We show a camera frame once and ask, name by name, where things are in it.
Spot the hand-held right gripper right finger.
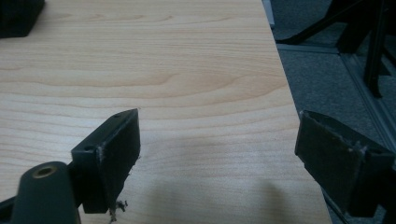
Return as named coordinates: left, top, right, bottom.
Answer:
left=294, top=109, right=396, bottom=218

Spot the black cloth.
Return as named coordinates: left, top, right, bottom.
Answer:
left=0, top=0, right=46, bottom=39

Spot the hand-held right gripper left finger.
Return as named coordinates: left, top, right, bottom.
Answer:
left=70, top=107, right=142, bottom=216

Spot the black metal stand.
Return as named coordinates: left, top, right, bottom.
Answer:
left=275, top=0, right=396, bottom=99

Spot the metal floor rail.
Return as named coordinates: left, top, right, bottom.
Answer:
left=276, top=43, right=396, bottom=153

